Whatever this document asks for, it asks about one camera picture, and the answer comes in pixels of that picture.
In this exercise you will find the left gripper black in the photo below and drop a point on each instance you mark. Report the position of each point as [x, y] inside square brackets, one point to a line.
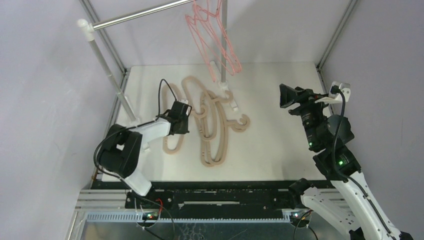
[184, 130]

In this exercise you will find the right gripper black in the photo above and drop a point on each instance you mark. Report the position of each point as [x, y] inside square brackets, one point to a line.
[303, 106]

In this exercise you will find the beige hanger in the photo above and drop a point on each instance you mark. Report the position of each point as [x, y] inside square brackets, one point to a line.
[218, 149]
[198, 99]
[173, 143]

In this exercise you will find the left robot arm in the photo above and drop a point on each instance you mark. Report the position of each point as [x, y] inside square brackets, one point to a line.
[119, 153]

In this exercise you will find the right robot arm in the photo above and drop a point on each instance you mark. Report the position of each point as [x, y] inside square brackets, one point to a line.
[328, 131]

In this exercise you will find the left circuit board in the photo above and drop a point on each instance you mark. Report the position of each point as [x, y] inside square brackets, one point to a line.
[150, 216]

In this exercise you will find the circuit board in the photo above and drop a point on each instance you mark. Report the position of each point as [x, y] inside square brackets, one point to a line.
[150, 216]
[297, 221]

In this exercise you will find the right circuit board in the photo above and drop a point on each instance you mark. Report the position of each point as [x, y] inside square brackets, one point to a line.
[297, 221]

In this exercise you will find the metal clothes rack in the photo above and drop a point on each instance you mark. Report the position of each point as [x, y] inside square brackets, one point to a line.
[215, 24]

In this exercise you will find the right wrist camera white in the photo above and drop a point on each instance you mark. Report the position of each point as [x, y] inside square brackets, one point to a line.
[337, 90]

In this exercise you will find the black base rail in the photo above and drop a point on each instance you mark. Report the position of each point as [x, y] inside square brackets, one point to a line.
[209, 200]

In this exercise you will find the aluminium frame structure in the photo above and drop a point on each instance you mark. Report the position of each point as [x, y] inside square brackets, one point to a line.
[118, 154]

